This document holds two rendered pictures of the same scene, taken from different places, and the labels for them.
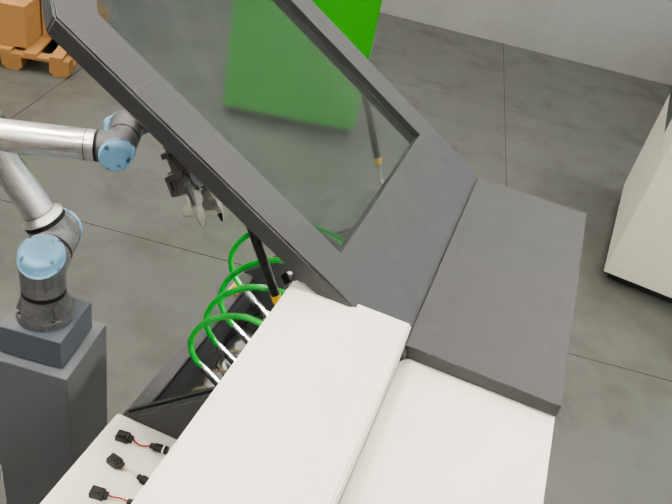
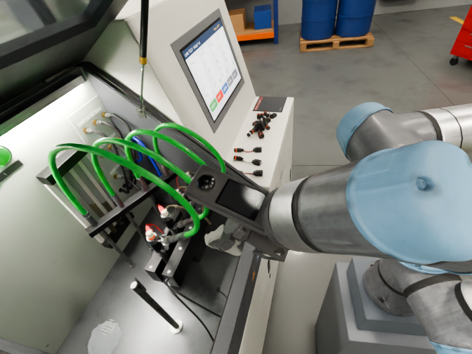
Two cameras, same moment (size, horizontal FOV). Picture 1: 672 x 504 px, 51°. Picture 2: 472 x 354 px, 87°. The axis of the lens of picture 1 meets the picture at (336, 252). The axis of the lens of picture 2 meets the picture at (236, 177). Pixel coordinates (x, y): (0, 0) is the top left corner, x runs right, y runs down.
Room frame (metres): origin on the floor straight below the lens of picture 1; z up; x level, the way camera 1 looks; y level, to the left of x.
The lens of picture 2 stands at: (1.68, 0.42, 1.67)
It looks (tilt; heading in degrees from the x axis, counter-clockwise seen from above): 44 degrees down; 191
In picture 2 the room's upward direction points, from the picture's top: 10 degrees counter-clockwise
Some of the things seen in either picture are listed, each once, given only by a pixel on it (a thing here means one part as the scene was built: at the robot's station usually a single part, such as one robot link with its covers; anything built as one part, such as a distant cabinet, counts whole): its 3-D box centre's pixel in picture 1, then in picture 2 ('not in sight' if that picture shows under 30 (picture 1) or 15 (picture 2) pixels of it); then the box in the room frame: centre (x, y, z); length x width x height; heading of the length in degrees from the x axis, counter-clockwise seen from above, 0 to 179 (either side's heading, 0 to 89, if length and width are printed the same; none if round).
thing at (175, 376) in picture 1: (197, 354); (242, 290); (1.38, 0.31, 0.87); 0.62 x 0.04 x 0.16; 167
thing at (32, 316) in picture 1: (44, 300); (397, 279); (1.37, 0.75, 0.95); 0.15 x 0.15 x 0.10
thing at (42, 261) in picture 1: (42, 265); (416, 262); (1.38, 0.75, 1.07); 0.13 x 0.12 x 0.14; 10
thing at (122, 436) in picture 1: (142, 442); (247, 172); (0.97, 0.32, 0.99); 0.12 x 0.02 x 0.02; 84
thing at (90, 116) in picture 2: not in sight; (111, 147); (1.03, -0.12, 1.20); 0.13 x 0.03 x 0.31; 167
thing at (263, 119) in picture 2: not in sight; (262, 122); (0.64, 0.39, 1.01); 0.23 x 0.11 x 0.06; 167
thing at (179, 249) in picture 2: not in sight; (187, 237); (1.21, 0.11, 0.91); 0.34 x 0.10 x 0.15; 167
